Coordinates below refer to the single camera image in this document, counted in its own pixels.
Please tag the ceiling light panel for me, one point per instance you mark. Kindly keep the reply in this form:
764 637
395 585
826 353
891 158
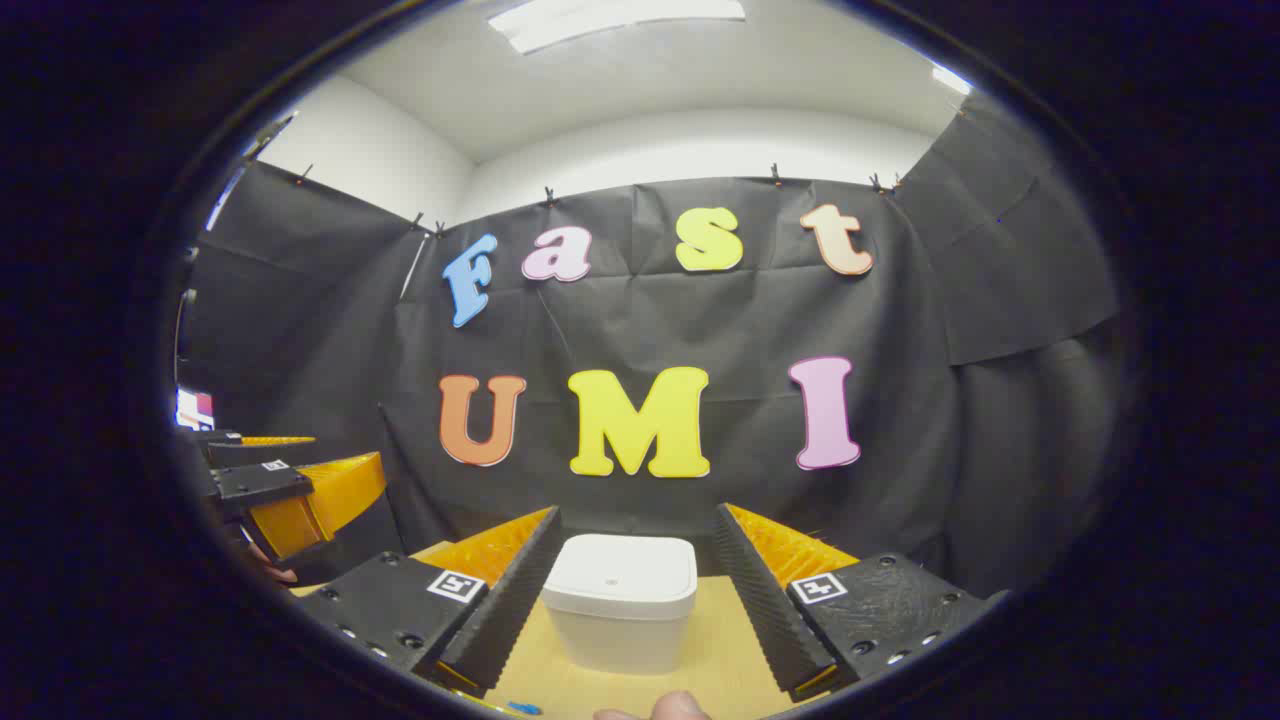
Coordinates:
610 20

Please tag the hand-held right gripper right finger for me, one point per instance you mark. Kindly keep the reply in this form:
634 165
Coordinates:
765 610

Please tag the computer monitor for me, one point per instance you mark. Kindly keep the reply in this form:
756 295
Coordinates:
195 408

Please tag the thin white rod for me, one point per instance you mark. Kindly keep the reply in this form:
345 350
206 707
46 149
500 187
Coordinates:
415 268

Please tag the blue paper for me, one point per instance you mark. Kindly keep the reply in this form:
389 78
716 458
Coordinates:
523 709

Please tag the white desktop garbage bin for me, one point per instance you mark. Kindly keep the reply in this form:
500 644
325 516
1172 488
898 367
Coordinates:
620 590

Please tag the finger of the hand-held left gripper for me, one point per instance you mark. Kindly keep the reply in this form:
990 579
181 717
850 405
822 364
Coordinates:
270 440
330 495

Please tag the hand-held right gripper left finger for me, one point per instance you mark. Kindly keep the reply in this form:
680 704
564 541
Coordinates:
505 610

